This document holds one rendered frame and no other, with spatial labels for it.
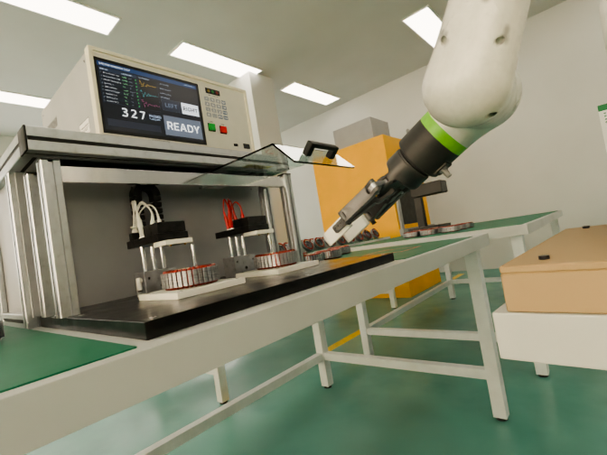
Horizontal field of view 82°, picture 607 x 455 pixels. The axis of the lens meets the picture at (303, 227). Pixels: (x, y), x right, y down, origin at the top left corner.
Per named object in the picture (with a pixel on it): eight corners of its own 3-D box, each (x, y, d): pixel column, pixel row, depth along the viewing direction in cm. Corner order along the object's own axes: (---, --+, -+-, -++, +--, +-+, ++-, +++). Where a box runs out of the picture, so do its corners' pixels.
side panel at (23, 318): (45, 325, 73) (25, 172, 74) (27, 329, 71) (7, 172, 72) (16, 321, 91) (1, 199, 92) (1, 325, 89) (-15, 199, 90)
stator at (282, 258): (308, 261, 89) (305, 246, 89) (276, 268, 81) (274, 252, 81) (277, 264, 97) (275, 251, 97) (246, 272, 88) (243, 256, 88)
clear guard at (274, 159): (354, 168, 94) (350, 146, 94) (294, 162, 76) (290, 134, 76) (270, 193, 115) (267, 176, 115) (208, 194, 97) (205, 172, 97)
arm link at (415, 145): (430, 119, 66) (409, 111, 59) (472, 163, 62) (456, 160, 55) (406, 143, 69) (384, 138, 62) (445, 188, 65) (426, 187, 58)
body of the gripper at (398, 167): (419, 174, 59) (381, 210, 64) (437, 176, 66) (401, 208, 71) (392, 143, 62) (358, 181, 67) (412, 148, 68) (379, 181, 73)
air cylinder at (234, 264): (257, 272, 99) (255, 252, 99) (237, 276, 94) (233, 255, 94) (246, 273, 103) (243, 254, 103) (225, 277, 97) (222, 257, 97)
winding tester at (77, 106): (256, 155, 107) (246, 89, 108) (100, 138, 74) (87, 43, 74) (187, 184, 132) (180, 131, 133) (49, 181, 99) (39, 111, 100)
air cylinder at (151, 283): (179, 290, 81) (175, 265, 81) (147, 297, 75) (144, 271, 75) (168, 290, 84) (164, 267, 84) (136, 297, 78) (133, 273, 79)
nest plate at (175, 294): (246, 283, 71) (245, 276, 71) (178, 300, 60) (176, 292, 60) (204, 285, 81) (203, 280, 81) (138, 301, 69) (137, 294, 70)
